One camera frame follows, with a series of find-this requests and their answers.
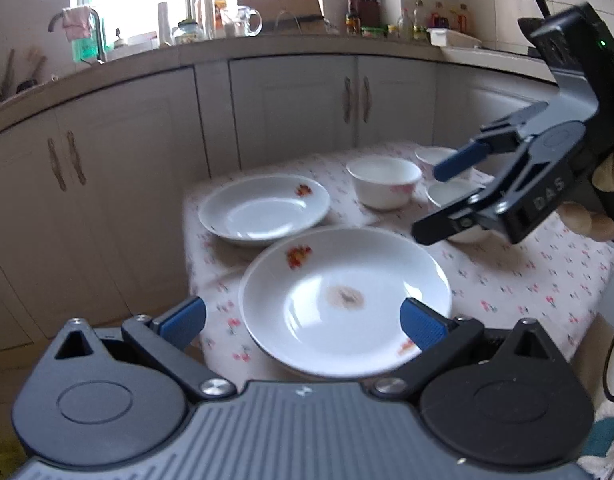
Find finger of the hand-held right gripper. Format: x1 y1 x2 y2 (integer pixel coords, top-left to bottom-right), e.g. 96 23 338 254
411 146 538 247
433 101 552 182

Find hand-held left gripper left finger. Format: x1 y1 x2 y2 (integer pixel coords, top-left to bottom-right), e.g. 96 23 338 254
52 296 238 404

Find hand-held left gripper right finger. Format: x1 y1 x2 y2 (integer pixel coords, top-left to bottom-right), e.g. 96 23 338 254
373 297 568 403

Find small white bowl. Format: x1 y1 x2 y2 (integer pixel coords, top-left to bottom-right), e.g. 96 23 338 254
414 146 475 183
426 179 492 245

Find large white bowl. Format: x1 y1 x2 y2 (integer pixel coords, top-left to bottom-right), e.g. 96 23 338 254
346 156 422 211

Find large white floral plate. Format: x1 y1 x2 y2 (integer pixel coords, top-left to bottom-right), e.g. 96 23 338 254
238 226 454 380

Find small white floral plate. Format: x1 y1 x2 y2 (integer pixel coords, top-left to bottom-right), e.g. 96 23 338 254
198 174 332 247

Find person's right hand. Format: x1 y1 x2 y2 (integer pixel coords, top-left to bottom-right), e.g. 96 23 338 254
558 142 614 242

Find cherry print tablecloth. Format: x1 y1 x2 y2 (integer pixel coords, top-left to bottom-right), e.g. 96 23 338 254
181 140 614 396

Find white plastic tray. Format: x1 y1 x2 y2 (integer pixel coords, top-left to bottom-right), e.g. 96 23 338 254
427 27 482 49

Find red sauce bottle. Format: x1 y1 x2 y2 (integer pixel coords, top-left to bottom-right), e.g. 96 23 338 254
429 2 450 31

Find wooden knife block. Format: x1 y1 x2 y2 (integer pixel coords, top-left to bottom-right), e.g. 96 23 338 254
348 0 382 28

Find beige kitchen countertop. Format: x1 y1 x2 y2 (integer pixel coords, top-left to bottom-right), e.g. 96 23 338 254
0 27 562 138

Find teal white cloth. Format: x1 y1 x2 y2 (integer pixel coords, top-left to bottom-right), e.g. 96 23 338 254
582 400 614 480

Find cardboard box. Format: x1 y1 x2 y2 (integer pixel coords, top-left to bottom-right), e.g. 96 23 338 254
237 0 325 36

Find glass pitcher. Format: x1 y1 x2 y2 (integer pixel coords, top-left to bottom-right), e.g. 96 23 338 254
234 5 264 37

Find glass jar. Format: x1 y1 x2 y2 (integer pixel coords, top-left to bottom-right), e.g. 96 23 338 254
173 20 208 45

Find tall white bottle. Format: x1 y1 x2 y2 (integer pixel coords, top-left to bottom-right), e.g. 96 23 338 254
158 1 174 48

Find chrome faucet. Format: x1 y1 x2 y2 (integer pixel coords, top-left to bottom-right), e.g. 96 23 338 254
48 7 108 64

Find white carton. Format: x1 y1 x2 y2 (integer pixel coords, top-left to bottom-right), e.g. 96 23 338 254
197 0 216 41

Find wooden kitchen utensils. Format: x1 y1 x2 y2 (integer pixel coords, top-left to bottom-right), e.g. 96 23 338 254
0 47 50 108

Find pink cloth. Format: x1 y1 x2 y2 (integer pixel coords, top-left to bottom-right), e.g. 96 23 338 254
62 7 95 42

